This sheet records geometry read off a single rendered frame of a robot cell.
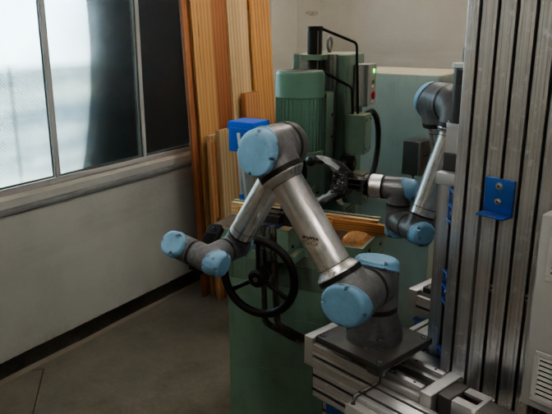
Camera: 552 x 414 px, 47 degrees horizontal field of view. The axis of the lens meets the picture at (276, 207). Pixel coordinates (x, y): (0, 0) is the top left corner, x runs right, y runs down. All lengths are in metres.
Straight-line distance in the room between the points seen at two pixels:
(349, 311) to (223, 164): 2.33
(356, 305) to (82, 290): 2.23
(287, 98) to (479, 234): 0.91
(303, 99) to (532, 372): 1.16
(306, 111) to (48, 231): 1.57
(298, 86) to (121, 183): 1.59
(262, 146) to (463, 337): 0.72
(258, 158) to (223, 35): 2.53
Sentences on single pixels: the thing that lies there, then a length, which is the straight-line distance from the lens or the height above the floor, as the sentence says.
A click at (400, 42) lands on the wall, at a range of 4.59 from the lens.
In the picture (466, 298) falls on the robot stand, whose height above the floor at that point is 0.95.
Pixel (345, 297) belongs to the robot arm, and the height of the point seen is 1.01.
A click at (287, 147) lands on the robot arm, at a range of 1.55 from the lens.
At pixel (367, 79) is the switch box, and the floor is 1.42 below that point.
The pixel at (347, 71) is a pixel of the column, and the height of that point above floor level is 1.46.
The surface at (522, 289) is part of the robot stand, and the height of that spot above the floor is 1.02.
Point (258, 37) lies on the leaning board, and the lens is 4.27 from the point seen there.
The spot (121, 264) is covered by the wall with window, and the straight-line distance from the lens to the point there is 3.68.
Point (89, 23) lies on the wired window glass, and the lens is 3.48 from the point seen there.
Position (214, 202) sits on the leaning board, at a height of 0.62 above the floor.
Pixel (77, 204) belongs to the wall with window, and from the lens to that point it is 3.39.
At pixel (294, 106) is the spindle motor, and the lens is 2.23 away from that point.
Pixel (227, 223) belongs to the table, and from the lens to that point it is 2.43.
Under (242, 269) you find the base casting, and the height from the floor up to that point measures 0.75.
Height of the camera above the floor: 1.62
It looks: 16 degrees down
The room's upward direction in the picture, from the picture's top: straight up
